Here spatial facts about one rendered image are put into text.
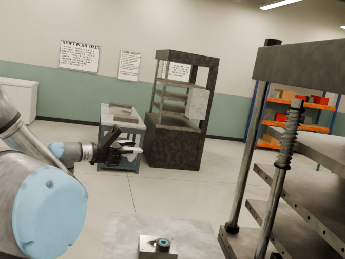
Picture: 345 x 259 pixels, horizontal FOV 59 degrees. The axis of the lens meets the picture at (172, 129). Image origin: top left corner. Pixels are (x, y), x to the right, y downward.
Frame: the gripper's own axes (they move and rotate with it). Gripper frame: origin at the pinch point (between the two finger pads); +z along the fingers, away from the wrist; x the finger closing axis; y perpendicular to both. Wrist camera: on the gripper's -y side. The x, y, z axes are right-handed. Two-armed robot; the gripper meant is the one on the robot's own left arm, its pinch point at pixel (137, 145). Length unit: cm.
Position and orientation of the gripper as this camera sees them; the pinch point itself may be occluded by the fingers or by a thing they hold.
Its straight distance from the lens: 129.9
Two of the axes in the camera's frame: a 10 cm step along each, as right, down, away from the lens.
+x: 5.4, 3.9, -7.5
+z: 8.1, 0.1, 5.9
